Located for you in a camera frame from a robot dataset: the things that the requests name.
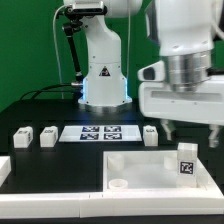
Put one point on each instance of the white wall piece left edge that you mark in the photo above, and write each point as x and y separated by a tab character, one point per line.
5	168

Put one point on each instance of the white plate with fiducial tags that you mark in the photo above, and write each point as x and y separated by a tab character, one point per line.
101	133

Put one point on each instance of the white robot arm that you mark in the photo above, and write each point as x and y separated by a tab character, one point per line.
182	85

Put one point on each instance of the white square tabletop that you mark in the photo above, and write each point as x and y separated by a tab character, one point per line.
145	170

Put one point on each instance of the grey camera on mount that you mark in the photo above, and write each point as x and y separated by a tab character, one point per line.
87	5

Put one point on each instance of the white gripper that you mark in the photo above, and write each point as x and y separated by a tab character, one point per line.
205	105

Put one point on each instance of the white L-shaped obstacle wall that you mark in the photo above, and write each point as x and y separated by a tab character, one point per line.
182	201

